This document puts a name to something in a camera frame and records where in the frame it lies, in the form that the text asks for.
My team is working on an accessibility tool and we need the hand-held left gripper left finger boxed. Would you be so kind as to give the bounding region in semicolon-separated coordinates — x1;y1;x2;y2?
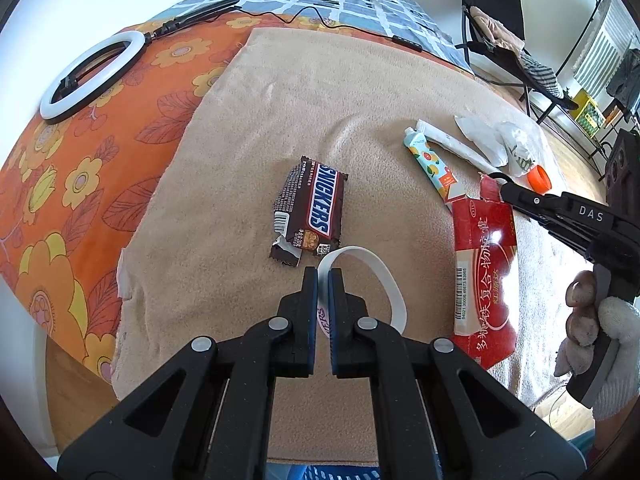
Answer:
57;266;321;480

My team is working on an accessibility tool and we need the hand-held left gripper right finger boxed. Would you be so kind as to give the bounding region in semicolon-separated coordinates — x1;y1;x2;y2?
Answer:
327;269;586;480

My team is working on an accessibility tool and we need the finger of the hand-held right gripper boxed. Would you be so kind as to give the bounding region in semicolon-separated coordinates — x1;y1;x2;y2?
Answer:
500;182;621;261

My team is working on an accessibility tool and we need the orange bottle cap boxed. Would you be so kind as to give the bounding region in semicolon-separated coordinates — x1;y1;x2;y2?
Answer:
526;165;551;192

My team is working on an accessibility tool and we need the white silicone wristband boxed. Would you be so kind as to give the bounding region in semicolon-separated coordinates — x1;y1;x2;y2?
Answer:
317;245;408;340

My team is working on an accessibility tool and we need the person's right hand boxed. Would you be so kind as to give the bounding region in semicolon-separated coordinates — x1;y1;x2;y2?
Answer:
554;270;640;422

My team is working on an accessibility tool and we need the crumpled white plastic bag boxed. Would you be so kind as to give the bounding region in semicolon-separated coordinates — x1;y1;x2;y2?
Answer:
454;114;540;177

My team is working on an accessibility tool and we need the yellow crate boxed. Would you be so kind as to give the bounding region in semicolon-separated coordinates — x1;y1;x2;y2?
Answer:
571;87;604;137

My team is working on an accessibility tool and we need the brown candy bar wrapper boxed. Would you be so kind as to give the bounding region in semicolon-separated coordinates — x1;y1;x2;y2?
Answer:
270;156;349;267

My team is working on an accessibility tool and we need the fruit print tube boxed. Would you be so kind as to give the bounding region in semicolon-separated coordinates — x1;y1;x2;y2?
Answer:
404;127;469;204

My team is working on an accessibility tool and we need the striped cloth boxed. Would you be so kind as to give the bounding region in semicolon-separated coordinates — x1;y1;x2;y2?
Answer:
516;50;564;99

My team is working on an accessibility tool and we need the dark hanging cloth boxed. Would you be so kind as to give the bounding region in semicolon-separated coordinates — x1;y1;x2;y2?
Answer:
606;47;640;112

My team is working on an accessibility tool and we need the blue plastic basket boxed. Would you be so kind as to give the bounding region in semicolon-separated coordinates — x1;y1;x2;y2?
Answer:
264;461;443;480

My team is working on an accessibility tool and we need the black drying rack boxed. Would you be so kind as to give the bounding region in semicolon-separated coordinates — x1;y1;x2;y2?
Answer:
549;0;640;161

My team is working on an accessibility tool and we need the striped hanging towel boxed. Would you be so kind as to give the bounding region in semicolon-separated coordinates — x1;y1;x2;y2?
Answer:
572;0;627;102

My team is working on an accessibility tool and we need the pink clothing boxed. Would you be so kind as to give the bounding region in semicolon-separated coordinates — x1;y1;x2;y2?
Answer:
469;5;527;55

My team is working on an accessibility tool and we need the beige fleece blanket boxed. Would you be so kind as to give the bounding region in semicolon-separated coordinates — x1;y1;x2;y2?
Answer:
111;26;603;463

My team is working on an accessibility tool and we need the black inline remote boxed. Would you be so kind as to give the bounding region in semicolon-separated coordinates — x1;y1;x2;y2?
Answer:
391;35;424;54

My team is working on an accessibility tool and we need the orange floral sheet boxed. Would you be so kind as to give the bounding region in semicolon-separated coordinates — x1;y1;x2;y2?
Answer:
0;12;263;386

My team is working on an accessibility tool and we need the blue plaid sheet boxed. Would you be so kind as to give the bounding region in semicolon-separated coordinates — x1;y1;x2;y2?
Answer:
184;0;473;70

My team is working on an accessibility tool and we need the black tripod stand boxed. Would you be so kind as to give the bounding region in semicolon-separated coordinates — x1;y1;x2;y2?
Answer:
144;0;242;44

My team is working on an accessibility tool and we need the black cable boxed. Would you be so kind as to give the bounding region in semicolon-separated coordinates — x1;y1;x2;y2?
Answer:
234;6;401;41

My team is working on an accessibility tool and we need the white ring light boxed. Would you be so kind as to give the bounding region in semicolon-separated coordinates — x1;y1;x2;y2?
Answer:
40;30;149;125

